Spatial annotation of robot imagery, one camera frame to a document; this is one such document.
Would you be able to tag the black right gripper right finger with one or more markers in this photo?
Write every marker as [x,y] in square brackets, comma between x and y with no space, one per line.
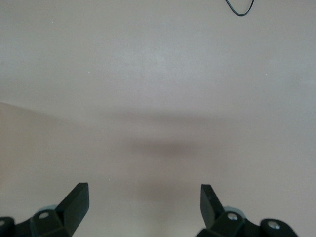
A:
[209,207]

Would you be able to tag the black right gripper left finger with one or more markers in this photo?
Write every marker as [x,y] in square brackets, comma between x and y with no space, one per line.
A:
[72,207]

